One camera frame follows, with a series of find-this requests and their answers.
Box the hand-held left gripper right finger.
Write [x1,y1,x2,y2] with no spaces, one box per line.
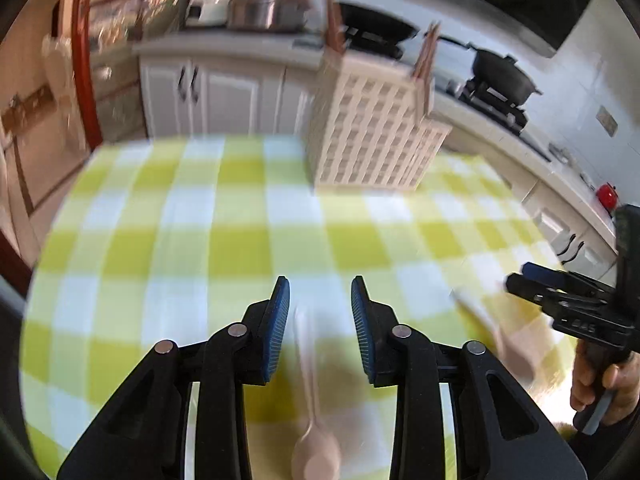
[350,275,587,480]

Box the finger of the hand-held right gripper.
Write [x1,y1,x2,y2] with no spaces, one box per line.
[521,261,621,306]
[505,272,626,346]

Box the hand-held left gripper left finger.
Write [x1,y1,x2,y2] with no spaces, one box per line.
[56,276,291,480]

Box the cream perforated utensil basket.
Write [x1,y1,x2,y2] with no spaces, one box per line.
[306,50,453,192]

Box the person's right hand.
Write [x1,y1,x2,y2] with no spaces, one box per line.
[570,337,636,427]

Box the small red container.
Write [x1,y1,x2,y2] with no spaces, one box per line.
[596,183,621,209]

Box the black gas stove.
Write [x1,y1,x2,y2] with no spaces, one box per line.
[444,76,553,163]

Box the black cooking pot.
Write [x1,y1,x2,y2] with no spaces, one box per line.
[469,44,544,107]

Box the white double door cabinet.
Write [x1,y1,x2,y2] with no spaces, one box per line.
[138,56,321,137]

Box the black range hood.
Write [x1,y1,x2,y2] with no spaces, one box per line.
[349,0,597,59]

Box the white kitchen countertop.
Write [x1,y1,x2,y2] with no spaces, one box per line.
[131,30,618,246]

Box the black frying pan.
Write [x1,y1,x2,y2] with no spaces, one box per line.
[334,2,471,58]

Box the silver electric cooker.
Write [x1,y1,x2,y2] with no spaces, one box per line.
[226,0,312,32]

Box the white rice cooker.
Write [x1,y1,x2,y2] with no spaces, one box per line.
[185,0,242,29]

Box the red framed glass door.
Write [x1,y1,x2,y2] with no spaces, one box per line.
[70,0,231,151]

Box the wall power outlet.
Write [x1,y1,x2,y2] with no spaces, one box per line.
[596,105,619,137]

